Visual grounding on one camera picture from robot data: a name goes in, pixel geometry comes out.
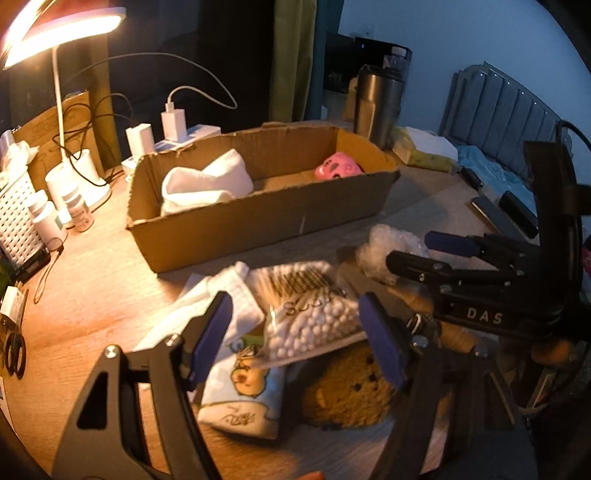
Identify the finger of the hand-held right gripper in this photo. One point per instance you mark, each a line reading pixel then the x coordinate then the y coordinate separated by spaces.
pixel 452 243
pixel 415 266

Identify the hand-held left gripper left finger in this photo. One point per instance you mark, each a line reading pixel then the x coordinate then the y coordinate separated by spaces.
pixel 213 332

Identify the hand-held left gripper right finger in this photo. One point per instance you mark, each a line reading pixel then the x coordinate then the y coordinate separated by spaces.
pixel 383 344

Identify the clear bubble wrap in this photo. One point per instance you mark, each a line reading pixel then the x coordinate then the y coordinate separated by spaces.
pixel 383 244

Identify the brown plush toy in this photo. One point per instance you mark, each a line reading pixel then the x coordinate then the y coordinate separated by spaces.
pixel 346 394

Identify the cartoon print tissue packet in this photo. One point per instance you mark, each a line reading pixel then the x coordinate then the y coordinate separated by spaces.
pixel 244 392

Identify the clear bag of cotton swabs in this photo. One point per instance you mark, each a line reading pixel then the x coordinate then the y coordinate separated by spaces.
pixel 309 323

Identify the cardboard box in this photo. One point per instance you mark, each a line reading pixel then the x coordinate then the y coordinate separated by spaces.
pixel 258 226

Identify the person's right hand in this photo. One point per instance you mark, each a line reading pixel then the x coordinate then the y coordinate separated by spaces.
pixel 551 353

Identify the black flat case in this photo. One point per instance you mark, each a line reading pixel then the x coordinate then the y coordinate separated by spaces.
pixel 496 217

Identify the small black object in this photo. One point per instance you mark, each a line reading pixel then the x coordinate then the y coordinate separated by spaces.
pixel 472 177

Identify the black remote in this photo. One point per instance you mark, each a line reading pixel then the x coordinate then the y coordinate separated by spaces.
pixel 519 213

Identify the blue bedding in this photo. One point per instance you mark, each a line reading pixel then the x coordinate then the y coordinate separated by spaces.
pixel 489 168

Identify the yellow tissue pack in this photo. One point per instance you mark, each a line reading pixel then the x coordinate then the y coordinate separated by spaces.
pixel 422 150

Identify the pink toy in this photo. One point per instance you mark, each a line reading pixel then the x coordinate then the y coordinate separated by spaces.
pixel 339 167

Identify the grey headboard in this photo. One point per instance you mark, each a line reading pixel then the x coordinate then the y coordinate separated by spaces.
pixel 498 106

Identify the white sock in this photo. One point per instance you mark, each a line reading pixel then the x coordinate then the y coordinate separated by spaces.
pixel 207 182

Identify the steel tumbler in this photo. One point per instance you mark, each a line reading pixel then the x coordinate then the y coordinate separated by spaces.
pixel 378 108

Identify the pill bottle with pink label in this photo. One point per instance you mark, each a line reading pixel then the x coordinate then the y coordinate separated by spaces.
pixel 78 210

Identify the white power strip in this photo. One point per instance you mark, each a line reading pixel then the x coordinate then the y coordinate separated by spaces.
pixel 198 134

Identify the black scissors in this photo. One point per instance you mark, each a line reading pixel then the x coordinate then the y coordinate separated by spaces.
pixel 14 355

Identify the white pill bottle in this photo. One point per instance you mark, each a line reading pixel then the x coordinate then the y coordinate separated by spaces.
pixel 46 219

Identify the black box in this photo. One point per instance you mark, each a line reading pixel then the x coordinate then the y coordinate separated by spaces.
pixel 339 55

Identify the white plastic basket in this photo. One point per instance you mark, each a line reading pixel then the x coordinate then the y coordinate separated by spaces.
pixel 18 221

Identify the teal curtain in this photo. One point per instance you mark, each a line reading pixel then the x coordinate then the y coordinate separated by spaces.
pixel 325 41

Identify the brown cardboard piece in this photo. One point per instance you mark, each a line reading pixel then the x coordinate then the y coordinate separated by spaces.
pixel 41 129

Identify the white desk lamp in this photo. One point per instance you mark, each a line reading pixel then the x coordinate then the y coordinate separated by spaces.
pixel 55 32

